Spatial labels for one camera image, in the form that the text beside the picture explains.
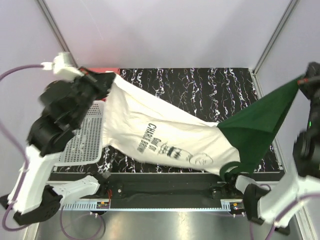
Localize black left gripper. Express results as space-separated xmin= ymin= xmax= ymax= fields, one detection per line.
xmin=73 ymin=64 xmax=119 ymax=125

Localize white and green raglan t-shirt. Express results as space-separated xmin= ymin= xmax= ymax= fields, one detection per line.
xmin=102 ymin=75 xmax=299 ymax=177

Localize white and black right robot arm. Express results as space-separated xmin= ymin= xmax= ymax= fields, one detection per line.
xmin=227 ymin=62 xmax=320 ymax=239

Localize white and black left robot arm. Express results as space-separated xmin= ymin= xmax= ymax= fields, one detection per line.
xmin=0 ymin=67 xmax=117 ymax=230

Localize folded pink t-shirt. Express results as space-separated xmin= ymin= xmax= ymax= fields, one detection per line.
xmin=88 ymin=67 xmax=120 ymax=75

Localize white perforated plastic basket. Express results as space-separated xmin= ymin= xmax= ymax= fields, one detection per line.
xmin=55 ymin=100 xmax=105 ymax=167

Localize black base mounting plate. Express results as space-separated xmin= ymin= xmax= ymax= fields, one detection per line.
xmin=88 ymin=173 xmax=243 ymax=209

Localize left small circuit board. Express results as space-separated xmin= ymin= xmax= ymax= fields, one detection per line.
xmin=96 ymin=201 xmax=110 ymax=209

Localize small circuit board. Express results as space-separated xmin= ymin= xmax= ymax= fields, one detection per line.
xmin=96 ymin=201 xmax=110 ymax=209
xmin=230 ymin=202 xmax=244 ymax=211

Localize right small circuit board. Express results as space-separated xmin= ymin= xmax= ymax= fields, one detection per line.
xmin=230 ymin=202 xmax=244 ymax=211

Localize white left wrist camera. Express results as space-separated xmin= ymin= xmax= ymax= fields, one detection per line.
xmin=41 ymin=52 xmax=84 ymax=81

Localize right aluminium frame post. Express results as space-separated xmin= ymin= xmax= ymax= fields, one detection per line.
xmin=252 ymin=0 xmax=300 ymax=76

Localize aluminium frame post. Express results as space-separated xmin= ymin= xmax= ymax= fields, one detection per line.
xmin=252 ymin=0 xmax=300 ymax=76
xmin=35 ymin=0 xmax=79 ymax=67

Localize left aluminium frame post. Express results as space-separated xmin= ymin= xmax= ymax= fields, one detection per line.
xmin=35 ymin=0 xmax=79 ymax=67

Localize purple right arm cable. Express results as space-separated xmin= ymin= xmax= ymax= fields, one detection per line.
xmin=249 ymin=183 xmax=320 ymax=240

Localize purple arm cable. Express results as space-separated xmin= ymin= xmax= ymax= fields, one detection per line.
xmin=0 ymin=64 xmax=106 ymax=238
xmin=249 ymin=183 xmax=320 ymax=240

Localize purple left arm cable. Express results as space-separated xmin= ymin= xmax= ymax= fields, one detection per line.
xmin=0 ymin=64 xmax=106 ymax=238

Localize slotted aluminium front rail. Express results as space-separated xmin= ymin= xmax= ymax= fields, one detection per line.
xmin=32 ymin=181 xmax=305 ymax=213

